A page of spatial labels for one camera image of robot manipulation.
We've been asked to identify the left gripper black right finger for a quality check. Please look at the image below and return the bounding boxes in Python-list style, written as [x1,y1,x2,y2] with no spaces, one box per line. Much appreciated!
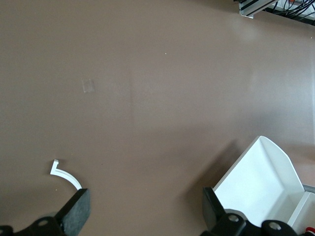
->
[201,186,300,236]

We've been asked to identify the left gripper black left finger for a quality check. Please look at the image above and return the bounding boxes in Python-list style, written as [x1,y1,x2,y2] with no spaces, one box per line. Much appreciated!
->
[0,188,91,236]

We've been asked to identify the white sliding drawer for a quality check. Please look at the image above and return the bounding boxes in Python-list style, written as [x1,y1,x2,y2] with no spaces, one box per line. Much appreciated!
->
[213,135,315,236]

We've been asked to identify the clear tape patch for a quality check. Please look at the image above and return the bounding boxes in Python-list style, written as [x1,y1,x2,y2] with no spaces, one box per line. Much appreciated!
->
[82,79,95,94]

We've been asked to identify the white semicircular plastic bracket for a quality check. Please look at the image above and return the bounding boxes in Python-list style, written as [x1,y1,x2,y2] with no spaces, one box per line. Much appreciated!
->
[50,159,83,191]

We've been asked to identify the aluminium profile camera post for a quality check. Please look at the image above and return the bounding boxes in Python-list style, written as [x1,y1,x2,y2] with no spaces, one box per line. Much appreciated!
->
[238,0,281,19]

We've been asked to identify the thin black cable bundle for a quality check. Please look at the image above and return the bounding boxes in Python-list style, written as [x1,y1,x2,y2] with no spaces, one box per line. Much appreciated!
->
[262,0,315,26]

